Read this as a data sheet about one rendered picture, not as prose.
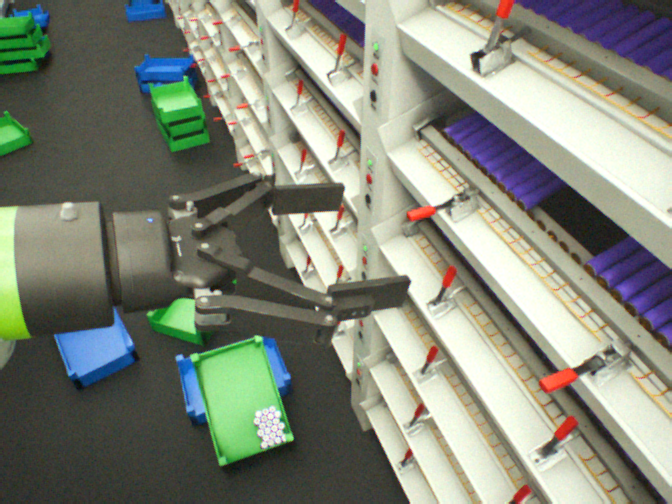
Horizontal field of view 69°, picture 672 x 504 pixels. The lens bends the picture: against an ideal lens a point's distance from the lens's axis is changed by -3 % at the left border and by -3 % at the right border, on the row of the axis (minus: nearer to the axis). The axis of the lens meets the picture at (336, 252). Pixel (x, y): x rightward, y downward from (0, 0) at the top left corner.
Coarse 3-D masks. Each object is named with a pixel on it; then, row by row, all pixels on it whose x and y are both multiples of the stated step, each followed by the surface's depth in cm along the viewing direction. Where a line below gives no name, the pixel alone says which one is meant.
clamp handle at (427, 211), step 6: (456, 198) 64; (444, 204) 65; (450, 204) 65; (456, 204) 65; (414, 210) 64; (420, 210) 64; (426, 210) 64; (432, 210) 64; (438, 210) 64; (408, 216) 64; (414, 216) 63; (420, 216) 64; (426, 216) 64
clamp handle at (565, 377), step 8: (600, 352) 47; (592, 360) 47; (600, 360) 47; (568, 368) 47; (576, 368) 47; (584, 368) 47; (592, 368) 47; (552, 376) 46; (560, 376) 46; (568, 376) 46; (576, 376) 46; (544, 384) 45; (552, 384) 45; (560, 384) 45; (568, 384) 46
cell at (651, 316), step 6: (666, 300) 49; (660, 306) 48; (666, 306) 48; (648, 312) 49; (654, 312) 48; (660, 312) 48; (666, 312) 48; (648, 318) 48; (654, 318) 48; (660, 318) 48; (666, 318) 48; (654, 324) 48; (660, 324) 48; (654, 330) 48
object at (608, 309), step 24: (432, 144) 74; (456, 168) 69; (480, 192) 65; (504, 216) 62; (528, 240) 59; (552, 240) 57; (528, 264) 58; (552, 264) 56; (576, 264) 54; (552, 288) 55; (576, 288) 53; (600, 288) 51; (600, 312) 50; (624, 312) 49; (624, 336) 48; (648, 336) 47; (648, 360) 46
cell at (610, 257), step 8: (624, 240) 54; (632, 240) 53; (616, 248) 54; (624, 248) 53; (632, 248) 53; (640, 248) 54; (600, 256) 54; (608, 256) 53; (616, 256) 53; (624, 256) 53; (592, 264) 54; (600, 264) 53; (608, 264) 53; (600, 272) 54
